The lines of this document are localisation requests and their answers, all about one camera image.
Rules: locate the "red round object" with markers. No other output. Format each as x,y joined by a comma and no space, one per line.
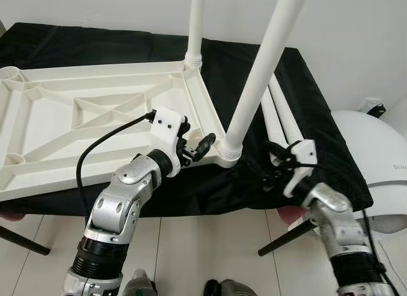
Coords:
7,216
289,214

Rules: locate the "white wall socket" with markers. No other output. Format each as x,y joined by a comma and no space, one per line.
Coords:
365,103

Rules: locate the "black power plug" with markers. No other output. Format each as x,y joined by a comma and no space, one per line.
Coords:
378,110

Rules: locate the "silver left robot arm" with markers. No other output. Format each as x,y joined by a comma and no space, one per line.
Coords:
117,207

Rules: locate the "white plastic table leg tube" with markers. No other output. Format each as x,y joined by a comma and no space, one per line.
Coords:
285,108
196,22
272,121
267,60

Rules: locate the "grey robot left foot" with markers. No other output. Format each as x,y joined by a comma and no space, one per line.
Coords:
140,284

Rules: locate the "white domed appliance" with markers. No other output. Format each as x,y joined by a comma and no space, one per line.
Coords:
375,143

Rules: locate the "black table cover cloth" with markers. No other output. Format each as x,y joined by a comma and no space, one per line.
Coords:
331,118

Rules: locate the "white plastic children table top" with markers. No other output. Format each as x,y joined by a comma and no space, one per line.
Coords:
51,130

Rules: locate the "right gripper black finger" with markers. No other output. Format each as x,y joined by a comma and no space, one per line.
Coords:
278,151
272,181

